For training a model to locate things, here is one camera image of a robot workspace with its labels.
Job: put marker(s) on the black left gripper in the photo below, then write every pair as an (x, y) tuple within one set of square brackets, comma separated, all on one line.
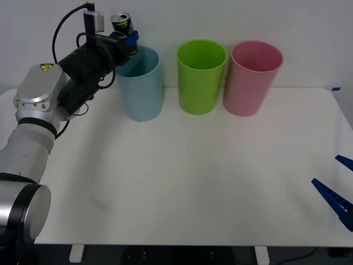
[(115, 51)]

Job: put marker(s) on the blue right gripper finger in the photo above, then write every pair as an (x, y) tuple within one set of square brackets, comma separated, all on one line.
[(335, 200), (347, 162)]

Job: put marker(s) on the black drink can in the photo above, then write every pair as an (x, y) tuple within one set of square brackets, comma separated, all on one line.
[(122, 26)]

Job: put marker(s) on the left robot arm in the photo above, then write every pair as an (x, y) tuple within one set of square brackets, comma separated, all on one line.
[(36, 110)]

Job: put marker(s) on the pale blue plastic bin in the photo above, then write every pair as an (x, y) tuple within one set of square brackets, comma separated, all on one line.
[(142, 96)]

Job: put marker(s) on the white table leg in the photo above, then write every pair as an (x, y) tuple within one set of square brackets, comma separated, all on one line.
[(262, 254), (76, 253)]

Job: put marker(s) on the green plastic bin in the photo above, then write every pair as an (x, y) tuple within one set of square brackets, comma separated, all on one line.
[(198, 91)]

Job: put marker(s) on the pink plastic bin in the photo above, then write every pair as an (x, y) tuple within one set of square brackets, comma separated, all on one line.
[(245, 91)]

